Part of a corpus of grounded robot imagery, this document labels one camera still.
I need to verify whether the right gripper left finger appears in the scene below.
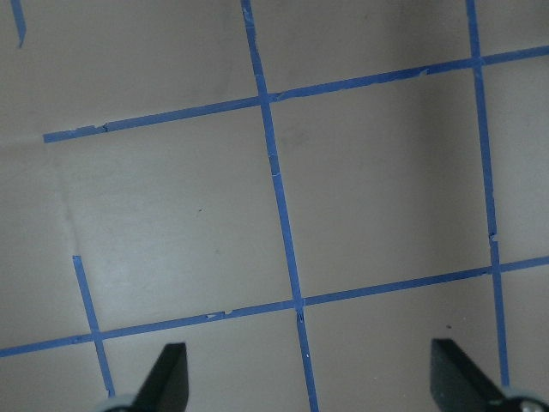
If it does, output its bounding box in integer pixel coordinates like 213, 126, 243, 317
132, 342, 190, 412

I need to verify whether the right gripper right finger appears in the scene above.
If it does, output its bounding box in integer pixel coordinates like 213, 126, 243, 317
430, 339, 515, 412

